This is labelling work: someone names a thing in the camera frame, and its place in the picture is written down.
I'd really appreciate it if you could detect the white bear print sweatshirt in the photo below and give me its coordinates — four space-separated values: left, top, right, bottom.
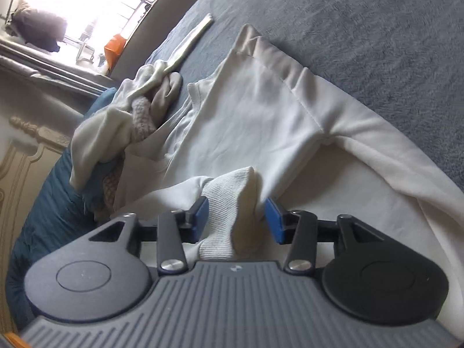
114 25 463 336

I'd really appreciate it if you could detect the cream carved headboard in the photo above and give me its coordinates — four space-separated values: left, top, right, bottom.
1 116 70 333

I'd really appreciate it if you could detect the light blue garment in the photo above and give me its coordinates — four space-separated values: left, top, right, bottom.
82 157 124 212

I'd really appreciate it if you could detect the orange object on windowsill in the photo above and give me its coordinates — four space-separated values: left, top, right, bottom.
104 34 127 70

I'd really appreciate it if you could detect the cream fleece garment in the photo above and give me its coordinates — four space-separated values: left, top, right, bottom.
69 61 182 191

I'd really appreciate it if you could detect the white cloth strip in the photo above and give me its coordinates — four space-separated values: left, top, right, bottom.
164 13 214 74

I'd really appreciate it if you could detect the grey bed sheet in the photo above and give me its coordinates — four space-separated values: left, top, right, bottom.
149 0 463 185

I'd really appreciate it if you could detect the blue duvet roll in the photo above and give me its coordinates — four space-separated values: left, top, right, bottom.
5 86 120 331

